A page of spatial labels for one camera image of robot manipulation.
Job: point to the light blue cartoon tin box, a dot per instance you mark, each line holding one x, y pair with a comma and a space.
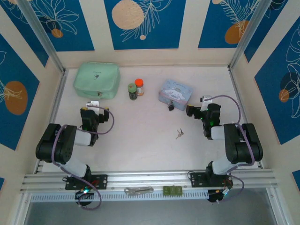
175, 92

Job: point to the small silver key bunch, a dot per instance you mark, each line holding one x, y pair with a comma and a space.
180, 133

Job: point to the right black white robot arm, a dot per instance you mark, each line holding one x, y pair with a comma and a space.
243, 145

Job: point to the green lid dark bottle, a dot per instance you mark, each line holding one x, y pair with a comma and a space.
132, 92

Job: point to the mint green zipper pouch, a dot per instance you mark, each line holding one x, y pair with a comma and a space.
96, 78

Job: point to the orange lid spice bottle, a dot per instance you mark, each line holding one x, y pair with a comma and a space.
140, 87

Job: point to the black controller board green light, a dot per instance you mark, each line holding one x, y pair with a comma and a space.
219, 195
84, 194

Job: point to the green three button block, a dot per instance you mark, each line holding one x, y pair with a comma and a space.
172, 190

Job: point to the silver flat wrench tool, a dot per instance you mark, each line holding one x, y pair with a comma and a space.
138, 190

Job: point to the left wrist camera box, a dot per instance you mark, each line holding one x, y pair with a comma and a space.
93, 103

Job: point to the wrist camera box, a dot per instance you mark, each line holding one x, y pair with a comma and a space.
93, 103
206, 98

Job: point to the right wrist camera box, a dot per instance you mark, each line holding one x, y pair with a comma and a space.
206, 98

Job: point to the aluminium side rail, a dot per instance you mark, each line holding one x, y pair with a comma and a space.
55, 105
241, 100

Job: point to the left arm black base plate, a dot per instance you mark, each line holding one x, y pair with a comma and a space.
100, 181

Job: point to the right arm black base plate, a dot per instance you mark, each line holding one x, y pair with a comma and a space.
198, 179

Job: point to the aluminium front frame rail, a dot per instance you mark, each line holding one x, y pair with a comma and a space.
145, 179

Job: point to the aluminium corner post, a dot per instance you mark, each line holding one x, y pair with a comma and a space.
42, 35
249, 32

